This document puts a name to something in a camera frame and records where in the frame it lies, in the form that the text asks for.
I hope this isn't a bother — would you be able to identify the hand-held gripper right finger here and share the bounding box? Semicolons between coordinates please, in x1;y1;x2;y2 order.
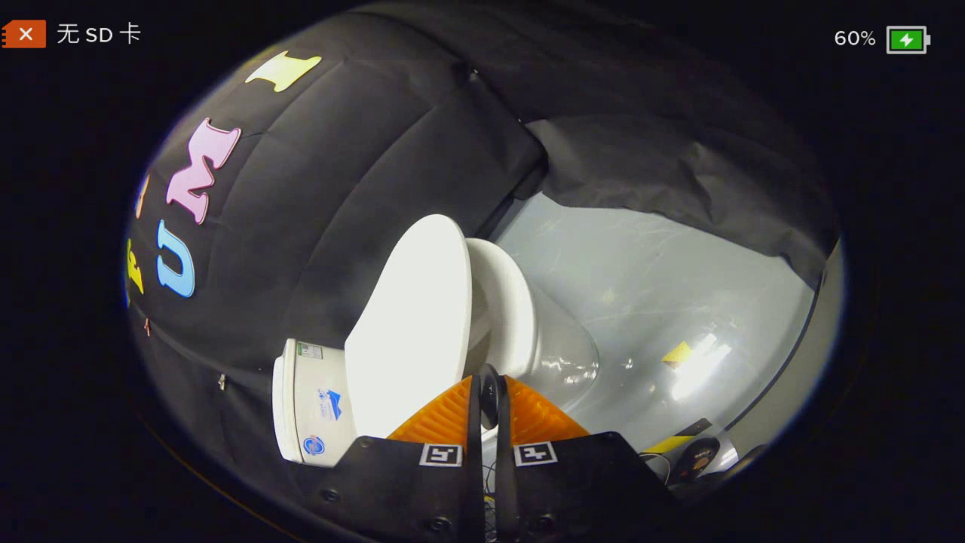
494;373;679;543

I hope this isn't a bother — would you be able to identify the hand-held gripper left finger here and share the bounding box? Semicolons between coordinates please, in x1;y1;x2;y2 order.
320;373;487;543

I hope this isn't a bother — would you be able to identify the black lid pull tab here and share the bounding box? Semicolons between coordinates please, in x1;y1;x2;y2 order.
479;364;503;432

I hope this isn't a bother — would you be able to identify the white toilet bowl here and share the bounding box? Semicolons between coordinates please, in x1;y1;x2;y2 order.
520;290;602;414

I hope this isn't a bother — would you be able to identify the white toilet seat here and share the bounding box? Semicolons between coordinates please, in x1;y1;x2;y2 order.
463;238;538;379

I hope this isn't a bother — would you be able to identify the white toilet tank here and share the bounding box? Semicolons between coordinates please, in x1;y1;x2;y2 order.
271;338;360;468

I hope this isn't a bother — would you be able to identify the yellow black floor tape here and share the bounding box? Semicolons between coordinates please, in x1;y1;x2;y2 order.
641;419;713;455

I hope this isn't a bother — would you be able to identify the round black object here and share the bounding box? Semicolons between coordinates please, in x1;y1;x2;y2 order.
671;437;721;483

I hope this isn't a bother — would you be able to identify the black backdrop cloth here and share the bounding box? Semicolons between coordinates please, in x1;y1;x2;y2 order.
124;11;841;521

